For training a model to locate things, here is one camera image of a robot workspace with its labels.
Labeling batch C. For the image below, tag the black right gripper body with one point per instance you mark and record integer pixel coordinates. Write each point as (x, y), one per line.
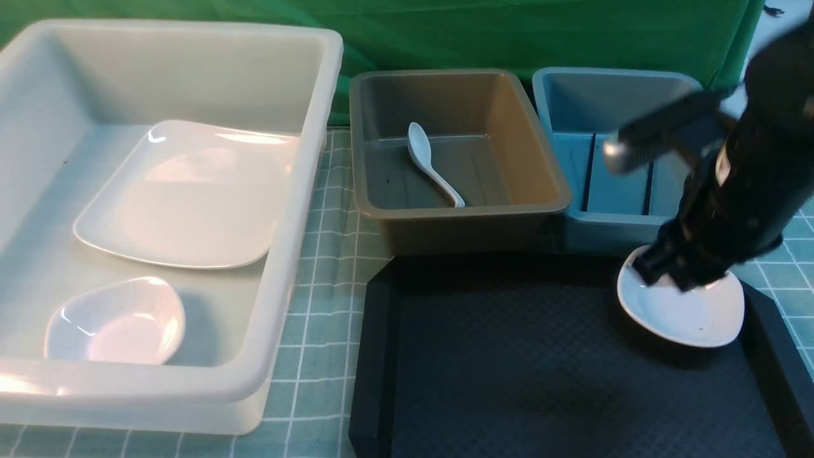
(718, 226)

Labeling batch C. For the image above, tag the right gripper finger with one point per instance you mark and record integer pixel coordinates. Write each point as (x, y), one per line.
(686, 281)
(653, 267)

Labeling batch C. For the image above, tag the white small dish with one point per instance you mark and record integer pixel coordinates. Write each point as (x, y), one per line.
(709, 316)
(140, 321)

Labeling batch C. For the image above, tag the white ceramic spoon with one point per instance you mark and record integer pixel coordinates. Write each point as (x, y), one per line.
(420, 152)

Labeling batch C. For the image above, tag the large white rectangular plate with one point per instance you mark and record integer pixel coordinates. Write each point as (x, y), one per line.
(192, 195)

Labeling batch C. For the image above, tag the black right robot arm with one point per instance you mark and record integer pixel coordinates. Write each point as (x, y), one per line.
(748, 176)

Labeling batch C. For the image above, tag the blue plastic bin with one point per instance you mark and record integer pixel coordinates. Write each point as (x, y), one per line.
(573, 104)

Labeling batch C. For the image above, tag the green backdrop cloth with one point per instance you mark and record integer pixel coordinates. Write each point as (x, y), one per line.
(707, 40)

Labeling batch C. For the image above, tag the brown plastic bin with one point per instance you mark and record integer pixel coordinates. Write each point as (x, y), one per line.
(486, 141)

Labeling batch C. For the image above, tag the black plastic tray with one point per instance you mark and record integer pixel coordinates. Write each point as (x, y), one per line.
(531, 355)

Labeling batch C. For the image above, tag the green checked tablecloth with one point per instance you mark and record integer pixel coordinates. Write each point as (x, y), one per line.
(309, 404)

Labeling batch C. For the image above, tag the large white plastic bin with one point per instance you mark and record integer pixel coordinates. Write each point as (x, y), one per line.
(77, 96)

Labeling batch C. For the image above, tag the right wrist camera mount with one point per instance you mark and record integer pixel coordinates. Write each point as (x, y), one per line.
(691, 127)

